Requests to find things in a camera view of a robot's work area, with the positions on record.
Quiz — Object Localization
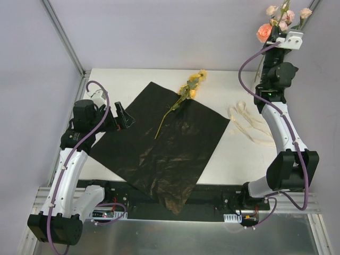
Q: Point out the black wrapping paper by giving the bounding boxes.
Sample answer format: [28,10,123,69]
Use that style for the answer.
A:
[90,82,229,215]

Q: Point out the pink rose cluster stem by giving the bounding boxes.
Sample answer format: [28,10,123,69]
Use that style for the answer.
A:
[269,10,295,32]

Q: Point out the cream printed ribbon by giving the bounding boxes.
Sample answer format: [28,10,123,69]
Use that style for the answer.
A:
[227,101,275,148]

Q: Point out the cream rose stem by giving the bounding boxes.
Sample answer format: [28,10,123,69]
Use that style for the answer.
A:
[266,5,278,19]

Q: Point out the pale pink bud stem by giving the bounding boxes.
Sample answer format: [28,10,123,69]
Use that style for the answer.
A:
[291,8,312,30]

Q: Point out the pink rose green stem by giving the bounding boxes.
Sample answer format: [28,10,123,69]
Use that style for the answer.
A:
[254,0,292,82]

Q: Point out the peach rose pair stem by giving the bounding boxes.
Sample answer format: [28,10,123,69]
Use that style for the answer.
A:
[256,23,273,43]

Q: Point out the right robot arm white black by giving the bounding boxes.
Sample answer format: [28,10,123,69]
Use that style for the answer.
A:
[239,45,319,211]

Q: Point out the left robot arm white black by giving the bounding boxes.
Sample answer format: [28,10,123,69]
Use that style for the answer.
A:
[27,99,134,245]

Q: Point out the yellow flower stem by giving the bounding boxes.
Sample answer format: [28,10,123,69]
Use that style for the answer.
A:
[154,70,207,139]

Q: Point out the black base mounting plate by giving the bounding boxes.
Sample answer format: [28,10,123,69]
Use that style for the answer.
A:
[76,180,270,222]

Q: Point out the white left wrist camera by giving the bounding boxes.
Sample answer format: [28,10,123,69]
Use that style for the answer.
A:
[86,89,107,108]

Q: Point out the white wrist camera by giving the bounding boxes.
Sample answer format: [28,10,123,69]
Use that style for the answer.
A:
[276,31,304,50]
[86,89,107,108]

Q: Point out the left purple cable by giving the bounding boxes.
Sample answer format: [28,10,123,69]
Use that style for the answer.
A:
[49,81,127,255]

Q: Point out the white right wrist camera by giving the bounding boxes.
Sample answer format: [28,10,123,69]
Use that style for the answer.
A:
[276,31,304,50]

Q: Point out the left white cable duct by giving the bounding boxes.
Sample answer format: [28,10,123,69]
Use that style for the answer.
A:
[87,209,128,221]

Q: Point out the white cable duct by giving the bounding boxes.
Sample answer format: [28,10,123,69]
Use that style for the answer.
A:
[87,209,128,221]
[223,214,242,224]

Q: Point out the left aluminium frame post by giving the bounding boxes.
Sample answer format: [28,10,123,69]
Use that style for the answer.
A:
[40,0,86,78]

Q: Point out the aluminium front rail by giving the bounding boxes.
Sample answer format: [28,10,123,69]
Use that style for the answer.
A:
[34,185,322,213]

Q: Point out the right white cable duct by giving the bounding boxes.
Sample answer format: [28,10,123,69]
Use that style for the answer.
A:
[223,214,242,224]

